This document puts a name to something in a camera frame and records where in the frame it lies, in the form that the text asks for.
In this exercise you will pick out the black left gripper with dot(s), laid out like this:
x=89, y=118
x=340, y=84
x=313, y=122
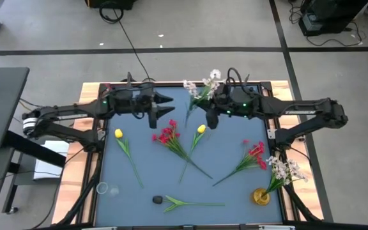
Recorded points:
x=139, y=99

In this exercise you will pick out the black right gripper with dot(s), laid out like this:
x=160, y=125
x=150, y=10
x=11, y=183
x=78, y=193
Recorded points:
x=225, y=97

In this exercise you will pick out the white artificial flower bunch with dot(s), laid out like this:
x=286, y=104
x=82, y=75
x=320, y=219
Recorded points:
x=281, y=171
x=215, y=74

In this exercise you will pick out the yellow artificial tulip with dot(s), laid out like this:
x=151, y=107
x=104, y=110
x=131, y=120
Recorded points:
x=201, y=129
x=118, y=133

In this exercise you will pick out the red artificial flower bunch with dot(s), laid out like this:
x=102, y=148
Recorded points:
x=168, y=137
x=256, y=151

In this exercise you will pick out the black artificial tulip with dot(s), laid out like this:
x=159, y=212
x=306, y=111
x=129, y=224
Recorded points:
x=157, y=200

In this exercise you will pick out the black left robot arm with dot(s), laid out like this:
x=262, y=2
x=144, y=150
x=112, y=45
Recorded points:
x=62, y=115

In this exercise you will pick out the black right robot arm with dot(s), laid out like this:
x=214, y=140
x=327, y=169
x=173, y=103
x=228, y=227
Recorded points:
x=299, y=111

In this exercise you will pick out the clear glass vase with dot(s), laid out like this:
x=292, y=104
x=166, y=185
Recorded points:
x=107, y=189

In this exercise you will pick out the yellow glass vase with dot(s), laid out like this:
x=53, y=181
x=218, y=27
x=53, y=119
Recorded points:
x=259, y=199

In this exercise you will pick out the black floor equipment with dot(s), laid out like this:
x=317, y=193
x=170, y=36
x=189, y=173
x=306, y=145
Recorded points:
x=91, y=3

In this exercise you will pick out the white box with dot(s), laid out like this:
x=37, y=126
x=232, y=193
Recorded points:
x=48, y=166

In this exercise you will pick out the large black equipment case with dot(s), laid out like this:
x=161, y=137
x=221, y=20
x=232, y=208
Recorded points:
x=331, y=12

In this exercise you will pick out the black desk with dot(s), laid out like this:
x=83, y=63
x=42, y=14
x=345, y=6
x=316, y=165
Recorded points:
x=2, y=105

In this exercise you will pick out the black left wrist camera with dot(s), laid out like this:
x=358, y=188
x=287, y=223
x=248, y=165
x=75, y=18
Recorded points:
x=153, y=119

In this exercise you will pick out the black metal table frame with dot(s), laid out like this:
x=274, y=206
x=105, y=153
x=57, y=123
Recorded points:
x=168, y=83

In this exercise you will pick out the silver mounting bracket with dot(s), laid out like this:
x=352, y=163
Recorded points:
x=271, y=134

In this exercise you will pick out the silver frame bar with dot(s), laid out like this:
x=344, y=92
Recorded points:
x=276, y=227
x=101, y=228

